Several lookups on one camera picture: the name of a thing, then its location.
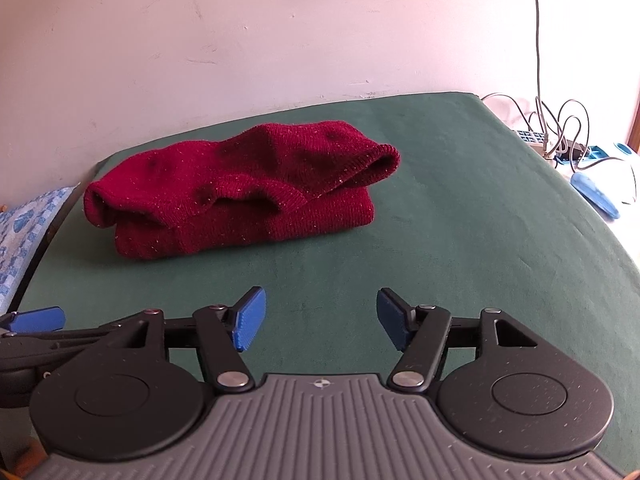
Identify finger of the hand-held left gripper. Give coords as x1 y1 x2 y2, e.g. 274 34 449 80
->
0 306 67 335
0 317 146 361

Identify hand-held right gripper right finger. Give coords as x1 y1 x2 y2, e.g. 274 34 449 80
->
376 287 540 394

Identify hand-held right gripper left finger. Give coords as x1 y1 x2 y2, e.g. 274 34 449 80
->
97 286 267 394

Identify red knit sweater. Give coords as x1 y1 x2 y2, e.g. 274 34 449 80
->
83 120 402 262

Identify blue floral patterned cloth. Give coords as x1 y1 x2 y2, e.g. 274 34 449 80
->
0 186 78 316

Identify green table cover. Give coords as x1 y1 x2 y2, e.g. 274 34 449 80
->
17 91 640 476

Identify white power strip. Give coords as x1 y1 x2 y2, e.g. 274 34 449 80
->
515 129 551 157

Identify blue plastic object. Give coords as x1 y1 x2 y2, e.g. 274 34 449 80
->
571 172 622 220

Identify tangle of cables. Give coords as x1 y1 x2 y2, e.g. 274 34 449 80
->
481 92 640 206

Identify black wall cable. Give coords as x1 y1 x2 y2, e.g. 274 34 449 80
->
526 0 543 111

